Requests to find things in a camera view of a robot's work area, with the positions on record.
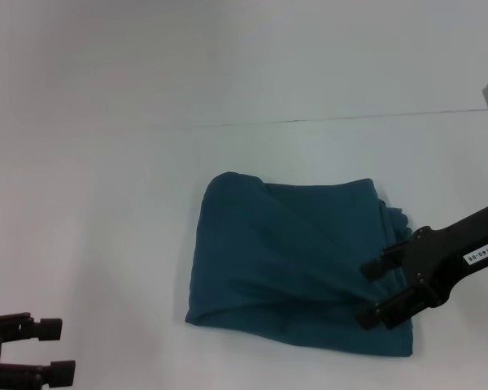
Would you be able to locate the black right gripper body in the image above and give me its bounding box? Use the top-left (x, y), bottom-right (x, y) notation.
top-left (403, 197), bottom-right (488, 310)

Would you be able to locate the teal blue shirt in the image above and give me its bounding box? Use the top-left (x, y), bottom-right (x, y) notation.
top-left (184, 171), bottom-right (416, 359)

